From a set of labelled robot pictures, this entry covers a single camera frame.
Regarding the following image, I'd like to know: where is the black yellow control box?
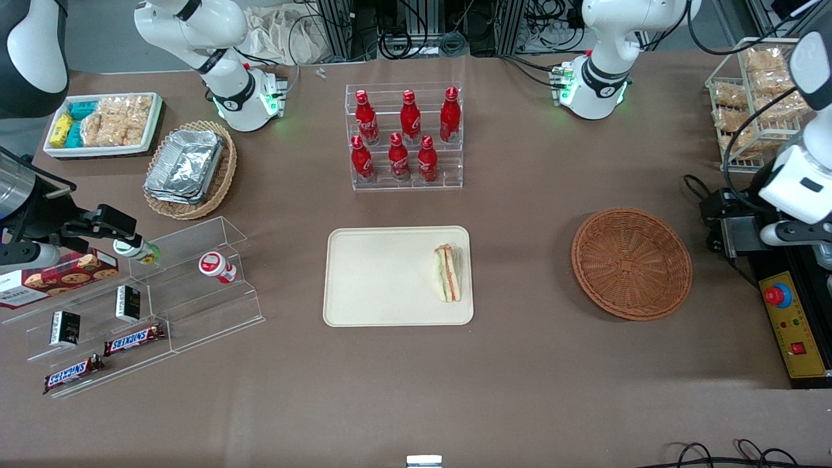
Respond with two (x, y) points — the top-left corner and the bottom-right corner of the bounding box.
(747, 244), (832, 390)

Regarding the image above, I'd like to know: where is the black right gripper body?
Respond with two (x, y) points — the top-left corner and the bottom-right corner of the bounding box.
(6, 175), (98, 246)

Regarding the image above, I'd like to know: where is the aluminium frame rack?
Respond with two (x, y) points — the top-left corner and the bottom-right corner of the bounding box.
(315, 0), (586, 62)

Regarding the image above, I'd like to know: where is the black electronics box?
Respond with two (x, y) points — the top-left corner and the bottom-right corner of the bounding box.
(699, 187), (775, 258)

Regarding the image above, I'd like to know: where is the red emergency stop button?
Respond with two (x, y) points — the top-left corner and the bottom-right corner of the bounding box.
(764, 282), (793, 310)

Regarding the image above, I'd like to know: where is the clear acrylic tiered stand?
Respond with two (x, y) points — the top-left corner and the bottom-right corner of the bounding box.
(0, 260), (176, 398)
(129, 216), (266, 355)

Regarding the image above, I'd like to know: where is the green-labelled yogurt bottle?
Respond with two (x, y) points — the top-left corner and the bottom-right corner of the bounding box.
(113, 239), (161, 265)

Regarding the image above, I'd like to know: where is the brown wicker basket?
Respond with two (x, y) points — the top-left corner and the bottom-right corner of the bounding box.
(571, 207), (693, 321)

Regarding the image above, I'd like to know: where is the black base cable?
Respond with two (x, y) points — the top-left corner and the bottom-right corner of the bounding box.
(499, 54), (561, 89)

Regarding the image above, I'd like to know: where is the black tangled cable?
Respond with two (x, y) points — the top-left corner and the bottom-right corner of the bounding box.
(662, 439), (804, 468)

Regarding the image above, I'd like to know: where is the beige cloth bag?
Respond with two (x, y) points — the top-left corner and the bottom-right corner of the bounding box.
(244, 5), (330, 66)

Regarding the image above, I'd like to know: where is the white wire rack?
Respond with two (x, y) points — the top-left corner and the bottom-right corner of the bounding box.
(705, 37), (813, 174)

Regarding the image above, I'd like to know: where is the red tartan cookie box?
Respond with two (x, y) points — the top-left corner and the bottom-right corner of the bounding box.
(0, 249), (120, 309)

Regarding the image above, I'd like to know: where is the red cola bottle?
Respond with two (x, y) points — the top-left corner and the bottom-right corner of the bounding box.
(417, 135), (439, 184)
(389, 133), (411, 183)
(355, 90), (380, 146)
(400, 90), (422, 146)
(351, 135), (376, 183)
(440, 86), (462, 144)

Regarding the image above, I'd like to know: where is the clear acrylic bottle rack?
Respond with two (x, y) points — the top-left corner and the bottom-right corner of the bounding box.
(344, 81), (463, 191)

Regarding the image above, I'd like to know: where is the beige plastic tray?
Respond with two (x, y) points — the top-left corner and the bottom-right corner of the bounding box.
(323, 226), (475, 327)

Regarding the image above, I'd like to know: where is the aluminium foil container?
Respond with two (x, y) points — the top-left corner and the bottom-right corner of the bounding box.
(146, 129), (226, 197)
(146, 187), (210, 206)

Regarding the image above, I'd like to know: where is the black looped cable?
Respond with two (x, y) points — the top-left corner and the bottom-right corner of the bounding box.
(682, 174), (716, 216)

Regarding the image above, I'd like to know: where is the red-capped yogurt bottle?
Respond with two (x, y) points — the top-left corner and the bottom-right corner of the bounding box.
(198, 252), (239, 285)

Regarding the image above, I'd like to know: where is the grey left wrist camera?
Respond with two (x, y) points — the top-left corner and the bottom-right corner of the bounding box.
(759, 221), (832, 248)

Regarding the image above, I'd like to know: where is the yellow snack packet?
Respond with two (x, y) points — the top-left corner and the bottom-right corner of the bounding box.
(50, 114), (74, 148)

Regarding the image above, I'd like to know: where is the Snickers chocolate bar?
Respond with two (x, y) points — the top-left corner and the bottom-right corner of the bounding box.
(43, 354), (105, 396)
(104, 323), (167, 358)

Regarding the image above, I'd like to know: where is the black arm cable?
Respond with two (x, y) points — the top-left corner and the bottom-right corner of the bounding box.
(688, 0), (820, 192)

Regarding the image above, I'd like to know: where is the small black carton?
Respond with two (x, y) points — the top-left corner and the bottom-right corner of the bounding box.
(50, 311), (82, 348)
(116, 285), (142, 323)

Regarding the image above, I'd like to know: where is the light tan wicker basket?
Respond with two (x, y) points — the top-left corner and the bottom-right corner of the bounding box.
(143, 120), (237, 220)

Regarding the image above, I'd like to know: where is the clear rice cracker bag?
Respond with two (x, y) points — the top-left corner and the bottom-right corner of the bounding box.
(104, 96), (154, 146)
(81, 107), (125, 148)

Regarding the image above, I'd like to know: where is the white plastic bin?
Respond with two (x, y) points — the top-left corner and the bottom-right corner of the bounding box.
(43, 92), (164, 159)

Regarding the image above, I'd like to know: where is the fried snack bag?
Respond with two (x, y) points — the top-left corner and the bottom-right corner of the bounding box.
(757, 94), (811, 122)
(714, 107), (749, 131)
(713, 83), (749, 109)
(718, 129), (759, 158)
(744, 47), (785, 73)
(751, 68), (801, 96)

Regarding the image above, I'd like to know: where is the triangular sandwich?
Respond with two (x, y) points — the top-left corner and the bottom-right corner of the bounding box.
(434, 243), (464, 304)

